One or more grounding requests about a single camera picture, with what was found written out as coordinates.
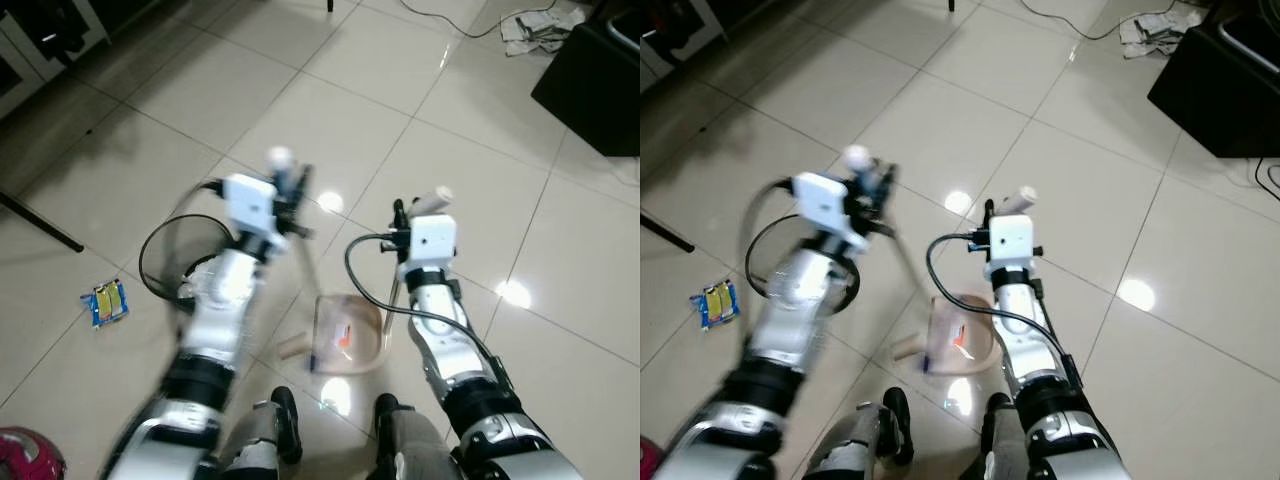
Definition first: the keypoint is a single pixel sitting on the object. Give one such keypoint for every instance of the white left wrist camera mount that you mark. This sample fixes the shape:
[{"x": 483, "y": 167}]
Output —
[
  {"x": 822, "y": 200},
  {"x": 248, "y": 203}
]

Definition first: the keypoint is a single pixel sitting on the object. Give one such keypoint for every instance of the black slanted rod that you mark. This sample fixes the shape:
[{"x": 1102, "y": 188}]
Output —
[
  {"x": 40, "y": 227},
  {"x": 665, "y": 232}
]

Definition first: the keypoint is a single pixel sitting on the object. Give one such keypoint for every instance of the large black box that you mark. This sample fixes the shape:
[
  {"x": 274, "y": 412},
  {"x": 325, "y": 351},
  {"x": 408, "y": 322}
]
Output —
[
  {"x": 1225, "y": 95},
  {"x": 595, "y": 85}
]

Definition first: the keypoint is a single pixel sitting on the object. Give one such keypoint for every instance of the robot left leg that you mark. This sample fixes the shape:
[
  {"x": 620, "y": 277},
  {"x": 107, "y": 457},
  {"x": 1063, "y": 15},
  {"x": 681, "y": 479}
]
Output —
[
  {"x": 265, "y": 435},
  {"x": 865, "y": 435}
]

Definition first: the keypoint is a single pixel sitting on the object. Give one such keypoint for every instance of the blue and yellow snack packet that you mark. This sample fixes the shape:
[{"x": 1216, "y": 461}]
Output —
[
  {"x": 106, "y": 303},
  {"x": 716, "y": 304}
]

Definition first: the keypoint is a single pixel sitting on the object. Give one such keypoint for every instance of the robot leg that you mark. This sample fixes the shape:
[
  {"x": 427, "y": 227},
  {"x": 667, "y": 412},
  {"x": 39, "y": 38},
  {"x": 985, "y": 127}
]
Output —
[
  {"x": 405, "y": 445},
  {"x": 265, "y": 435},
  {"x": 865, "y": 435},
  {"x": 1000, "y": 445}
]

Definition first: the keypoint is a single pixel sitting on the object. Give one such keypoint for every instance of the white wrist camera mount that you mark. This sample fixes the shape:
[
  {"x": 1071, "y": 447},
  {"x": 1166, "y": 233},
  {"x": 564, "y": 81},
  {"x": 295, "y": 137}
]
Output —
[
  {"x": 434, "y": 240},
  {"x": 822, "y": 200},
  {"x": 248, "y": 203},
  {"x": 1011, "y": 240}
]

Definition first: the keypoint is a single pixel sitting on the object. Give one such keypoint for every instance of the orange scrap of rubbish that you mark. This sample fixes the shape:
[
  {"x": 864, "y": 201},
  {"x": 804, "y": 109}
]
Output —
[
  {"x": 345, "y": 338},
  {"x": 959, "y": 338}
]

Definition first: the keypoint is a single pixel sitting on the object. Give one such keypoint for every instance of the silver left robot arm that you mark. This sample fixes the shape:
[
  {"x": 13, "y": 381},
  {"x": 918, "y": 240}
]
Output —
[
  {"x": 215, "y": 310},
  {"x": 795, "y": 315}
]

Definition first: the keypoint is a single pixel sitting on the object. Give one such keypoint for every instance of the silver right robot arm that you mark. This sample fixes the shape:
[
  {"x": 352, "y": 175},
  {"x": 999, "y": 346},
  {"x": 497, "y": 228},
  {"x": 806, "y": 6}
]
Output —
[
  {"x": 450, "y": 340},
  {"x": 1030, "y": 335}
]

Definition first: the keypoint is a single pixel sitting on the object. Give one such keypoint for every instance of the robot right leg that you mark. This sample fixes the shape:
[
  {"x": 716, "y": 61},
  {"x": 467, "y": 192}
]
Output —
[
  {"x": 405, "y": 445},
  {"x": 1000, "y": 445}
]

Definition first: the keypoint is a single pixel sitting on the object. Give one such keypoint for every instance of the crumpled grey newspaper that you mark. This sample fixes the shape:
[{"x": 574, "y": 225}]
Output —
[
  {"x": 540, "y": 32},
  {"x": 1160, "y": 35}
]

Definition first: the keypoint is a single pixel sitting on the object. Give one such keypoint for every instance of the dark red round object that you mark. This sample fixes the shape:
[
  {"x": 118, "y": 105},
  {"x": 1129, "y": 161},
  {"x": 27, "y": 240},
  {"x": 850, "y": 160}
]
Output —
[
  {"x": 648, "y": 462},
  {"x": 25, "y": 458}
]

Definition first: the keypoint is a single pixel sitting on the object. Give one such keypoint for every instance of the dark glass-front cabinet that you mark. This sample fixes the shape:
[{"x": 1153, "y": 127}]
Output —
[
  {"x": 50, "y": 45},
  {"x": 690, "y": 30}
]

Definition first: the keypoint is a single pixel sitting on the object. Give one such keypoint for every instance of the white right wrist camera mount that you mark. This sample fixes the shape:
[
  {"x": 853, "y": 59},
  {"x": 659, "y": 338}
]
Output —
[
  {"x": 1011, "y": 240},
  {"x": 434, "y": 240}
]

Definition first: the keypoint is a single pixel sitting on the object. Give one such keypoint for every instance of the round black mesh bin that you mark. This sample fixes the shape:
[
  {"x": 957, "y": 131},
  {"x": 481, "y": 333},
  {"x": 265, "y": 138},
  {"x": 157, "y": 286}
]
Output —
[
  {"x": 760, "y": 275},
  {"x": 158, "y": 280}
]

